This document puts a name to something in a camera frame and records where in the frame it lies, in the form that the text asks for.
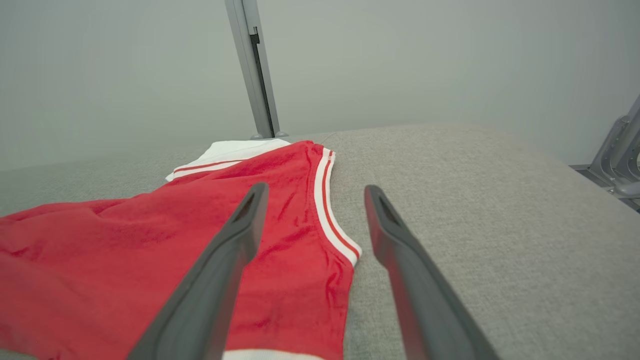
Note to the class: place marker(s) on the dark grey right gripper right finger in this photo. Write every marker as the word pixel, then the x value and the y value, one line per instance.
pixel 425 310

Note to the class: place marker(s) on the grey partition post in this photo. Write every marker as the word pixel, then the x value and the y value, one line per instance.
pixel 250 75

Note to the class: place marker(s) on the red white Bulls jersey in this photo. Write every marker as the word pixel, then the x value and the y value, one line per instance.
pixel 100 260

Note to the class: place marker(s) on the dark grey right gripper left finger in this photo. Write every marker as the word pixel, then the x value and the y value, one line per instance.
pixel 200 310

